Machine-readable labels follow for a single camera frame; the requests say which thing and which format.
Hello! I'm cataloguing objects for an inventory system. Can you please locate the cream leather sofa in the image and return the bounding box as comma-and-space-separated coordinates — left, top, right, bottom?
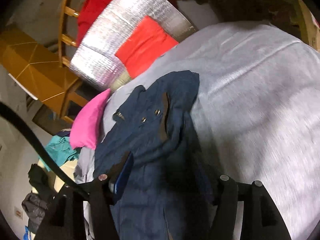
37, 158, 78, 193

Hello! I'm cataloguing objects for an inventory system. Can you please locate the wooden base cabinet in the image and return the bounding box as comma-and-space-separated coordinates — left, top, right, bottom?
32, 80, 99, 135

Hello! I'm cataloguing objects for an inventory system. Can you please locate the dark grey puffer jacket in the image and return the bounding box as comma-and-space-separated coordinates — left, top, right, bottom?
21, 192, 48, 234

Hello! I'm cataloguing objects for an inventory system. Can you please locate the black hanging garment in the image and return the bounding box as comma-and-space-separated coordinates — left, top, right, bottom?
28, 164, 56, 203

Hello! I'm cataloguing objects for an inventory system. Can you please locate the wooden stair railing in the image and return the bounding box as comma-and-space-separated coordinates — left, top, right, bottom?
57, 0, 80, 67

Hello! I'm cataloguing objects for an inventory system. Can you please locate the black cable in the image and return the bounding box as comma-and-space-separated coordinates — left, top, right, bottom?
0, 101, 91, 201

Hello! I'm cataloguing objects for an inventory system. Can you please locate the teal shirt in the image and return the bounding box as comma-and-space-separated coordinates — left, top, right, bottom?
44, 135, 80, 167

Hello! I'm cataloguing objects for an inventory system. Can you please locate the red blanket on railing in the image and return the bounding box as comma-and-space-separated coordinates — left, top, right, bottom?
76, 0, 112, 46

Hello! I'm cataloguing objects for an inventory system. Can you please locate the grey bed sheet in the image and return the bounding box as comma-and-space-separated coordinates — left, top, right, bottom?
74, 22, 319, 239

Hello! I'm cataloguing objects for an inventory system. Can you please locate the red cushion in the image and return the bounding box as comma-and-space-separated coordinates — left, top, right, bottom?
116, 16, 178, 79

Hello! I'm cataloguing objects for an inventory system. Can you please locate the pink pillow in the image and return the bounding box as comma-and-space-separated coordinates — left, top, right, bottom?
69, 89, 111, 150

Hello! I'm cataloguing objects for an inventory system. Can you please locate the silver foil insulation panel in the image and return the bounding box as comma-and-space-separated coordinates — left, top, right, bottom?
70, 0, 196, 91

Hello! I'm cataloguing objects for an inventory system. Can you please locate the navy blue quilted jacket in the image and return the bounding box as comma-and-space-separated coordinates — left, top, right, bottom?
93, 70, 209, 239

